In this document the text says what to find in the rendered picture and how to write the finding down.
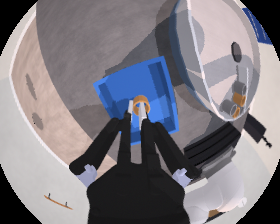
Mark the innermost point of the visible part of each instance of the bronze bushing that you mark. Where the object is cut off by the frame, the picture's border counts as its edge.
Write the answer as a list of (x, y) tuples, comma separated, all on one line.
[(237, 112), (137, 99), (237, 98)]

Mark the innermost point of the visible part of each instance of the blue crate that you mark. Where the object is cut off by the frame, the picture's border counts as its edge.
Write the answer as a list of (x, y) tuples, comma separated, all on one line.
[(150, 79)]

